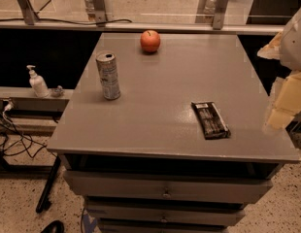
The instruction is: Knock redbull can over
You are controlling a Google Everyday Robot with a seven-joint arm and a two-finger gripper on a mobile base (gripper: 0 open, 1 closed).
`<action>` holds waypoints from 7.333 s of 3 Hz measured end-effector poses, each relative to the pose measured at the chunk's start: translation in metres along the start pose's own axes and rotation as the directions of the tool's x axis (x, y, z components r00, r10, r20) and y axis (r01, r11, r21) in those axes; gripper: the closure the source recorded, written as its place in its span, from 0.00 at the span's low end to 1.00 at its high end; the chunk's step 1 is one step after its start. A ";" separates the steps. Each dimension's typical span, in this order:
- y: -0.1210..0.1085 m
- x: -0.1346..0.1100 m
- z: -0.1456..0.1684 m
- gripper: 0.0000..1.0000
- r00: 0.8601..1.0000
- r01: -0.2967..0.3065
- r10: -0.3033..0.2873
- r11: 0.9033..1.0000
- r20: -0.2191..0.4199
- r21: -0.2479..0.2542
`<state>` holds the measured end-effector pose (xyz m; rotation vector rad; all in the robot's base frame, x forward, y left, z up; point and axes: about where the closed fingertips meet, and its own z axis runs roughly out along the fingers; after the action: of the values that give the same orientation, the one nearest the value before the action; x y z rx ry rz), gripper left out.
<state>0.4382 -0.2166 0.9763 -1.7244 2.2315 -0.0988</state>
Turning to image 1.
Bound black snack bar wrapper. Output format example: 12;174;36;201
191;102;230;140

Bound small metal object on ledge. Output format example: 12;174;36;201
51;85;64;97

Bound metal bracket left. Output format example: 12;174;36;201
17;0;39;25

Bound metal bracket middle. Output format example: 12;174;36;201
92;0;113;23

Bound black cable on rail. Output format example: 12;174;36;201
0;17;133;26

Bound black cables on floor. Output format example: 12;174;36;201
0;101;57;158

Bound black pole on floor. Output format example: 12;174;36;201
36;157;61;214

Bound red apple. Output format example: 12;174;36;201
140;30;160;52

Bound top drawer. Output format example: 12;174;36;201
63;171;273;204

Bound drawer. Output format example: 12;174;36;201
86;201;245;226
63;171;273;204

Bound silver redbull can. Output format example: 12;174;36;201
95;50;120;100

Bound white pump soap bottle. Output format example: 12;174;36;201
26;65;50;98

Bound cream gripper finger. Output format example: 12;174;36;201
257;32;283;60
263;71;301;133

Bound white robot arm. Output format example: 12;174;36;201
257;8;301;130

